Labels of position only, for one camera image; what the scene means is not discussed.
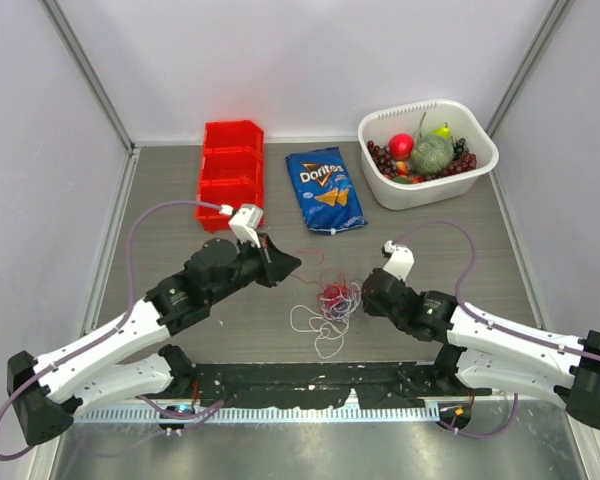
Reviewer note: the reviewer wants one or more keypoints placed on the green melon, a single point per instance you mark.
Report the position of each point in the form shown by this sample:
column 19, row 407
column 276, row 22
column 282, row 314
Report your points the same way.
column 431, row 154

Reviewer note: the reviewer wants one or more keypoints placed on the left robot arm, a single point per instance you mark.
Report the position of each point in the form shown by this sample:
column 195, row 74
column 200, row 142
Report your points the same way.
column 48, row 391

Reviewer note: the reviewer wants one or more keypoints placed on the dark red grape bunch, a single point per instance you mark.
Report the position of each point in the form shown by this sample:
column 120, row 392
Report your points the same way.
column 382, row 159

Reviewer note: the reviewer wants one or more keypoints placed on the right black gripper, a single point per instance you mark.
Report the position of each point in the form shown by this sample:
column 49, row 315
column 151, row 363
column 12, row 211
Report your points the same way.
column 370, row 307

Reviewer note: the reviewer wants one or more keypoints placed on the green pear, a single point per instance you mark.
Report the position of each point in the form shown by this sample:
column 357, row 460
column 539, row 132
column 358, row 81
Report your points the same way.
column 443, row 131

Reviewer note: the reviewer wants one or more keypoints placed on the aluminium frame post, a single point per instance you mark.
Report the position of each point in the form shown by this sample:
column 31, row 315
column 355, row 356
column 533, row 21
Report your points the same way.
column 68, row 37
column 555, row 16

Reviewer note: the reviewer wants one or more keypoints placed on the left aluminium frame post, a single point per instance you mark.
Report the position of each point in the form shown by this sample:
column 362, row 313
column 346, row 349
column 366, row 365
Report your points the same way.
column 68, row 37

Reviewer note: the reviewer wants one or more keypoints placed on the red plastic bin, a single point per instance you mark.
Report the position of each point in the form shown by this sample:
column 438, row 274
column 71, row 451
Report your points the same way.
column 232, row 170

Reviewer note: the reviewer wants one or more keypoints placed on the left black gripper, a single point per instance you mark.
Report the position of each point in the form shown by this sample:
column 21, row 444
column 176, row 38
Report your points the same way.
column 278, row 264

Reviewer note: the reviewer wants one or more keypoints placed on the slotted cable duct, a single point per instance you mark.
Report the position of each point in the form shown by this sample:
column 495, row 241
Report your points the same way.
column 136, row 413

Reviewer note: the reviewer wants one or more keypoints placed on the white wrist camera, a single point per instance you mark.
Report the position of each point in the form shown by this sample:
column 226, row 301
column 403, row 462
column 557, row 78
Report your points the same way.
column 400, row 260
column 244, row 224

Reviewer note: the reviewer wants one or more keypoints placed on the red apple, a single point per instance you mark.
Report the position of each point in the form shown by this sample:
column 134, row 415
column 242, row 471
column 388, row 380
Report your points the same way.
column 401, row 146

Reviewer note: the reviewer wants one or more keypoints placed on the white plastic basket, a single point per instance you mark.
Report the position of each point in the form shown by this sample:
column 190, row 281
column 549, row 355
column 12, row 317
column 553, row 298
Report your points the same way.
column 475, row 154

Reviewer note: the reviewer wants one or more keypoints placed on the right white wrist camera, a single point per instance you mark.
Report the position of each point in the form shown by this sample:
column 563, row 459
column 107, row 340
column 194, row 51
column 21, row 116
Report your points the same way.
column 400, row 260

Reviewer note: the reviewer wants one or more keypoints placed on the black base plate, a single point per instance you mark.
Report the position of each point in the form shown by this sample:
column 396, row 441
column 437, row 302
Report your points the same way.
column 319, row 385

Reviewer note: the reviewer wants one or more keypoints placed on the blue Doritos chip bag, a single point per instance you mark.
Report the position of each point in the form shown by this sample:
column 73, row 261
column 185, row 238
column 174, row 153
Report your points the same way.
column 324, row 191

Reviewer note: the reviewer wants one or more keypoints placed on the right aluminium frame post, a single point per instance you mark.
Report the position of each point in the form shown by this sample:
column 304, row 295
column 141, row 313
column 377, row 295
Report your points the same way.
column 555, row 16

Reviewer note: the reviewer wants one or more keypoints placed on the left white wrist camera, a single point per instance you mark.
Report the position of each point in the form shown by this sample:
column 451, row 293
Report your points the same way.
column 244, row 224

